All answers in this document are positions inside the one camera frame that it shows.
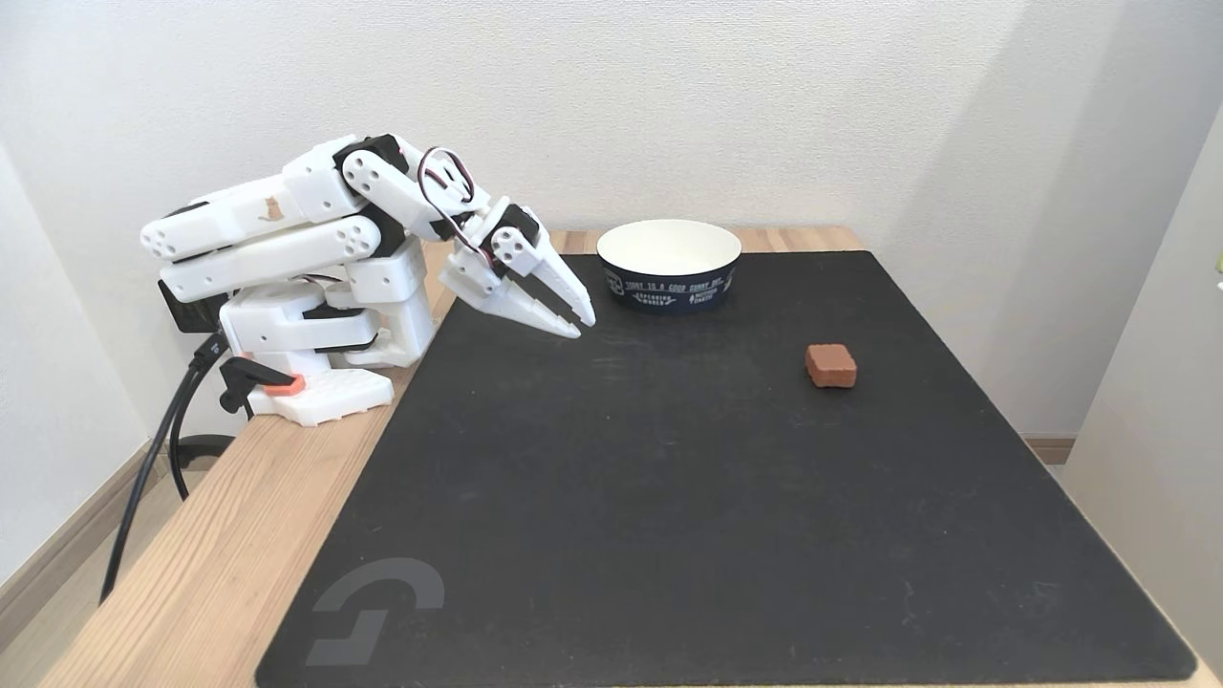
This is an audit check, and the looped black cable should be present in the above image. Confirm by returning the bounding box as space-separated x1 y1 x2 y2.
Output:
167 368 236 501

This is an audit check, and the black orange table clamp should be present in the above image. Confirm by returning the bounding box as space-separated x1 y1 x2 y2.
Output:
219 354 307 419

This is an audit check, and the long black power cable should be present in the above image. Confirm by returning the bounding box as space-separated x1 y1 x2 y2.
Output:
98 334 226 605

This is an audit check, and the black desk mat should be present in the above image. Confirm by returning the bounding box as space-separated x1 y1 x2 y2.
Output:
254 250 1199 688

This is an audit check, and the brown block toy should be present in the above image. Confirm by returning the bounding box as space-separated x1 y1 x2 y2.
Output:
805 343 858 390

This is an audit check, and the navy printed paper bowl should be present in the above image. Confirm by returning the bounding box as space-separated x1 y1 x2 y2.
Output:
596 219 743 312

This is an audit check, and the red white black servo wire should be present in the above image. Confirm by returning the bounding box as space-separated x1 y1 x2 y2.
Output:
417 146 498 261

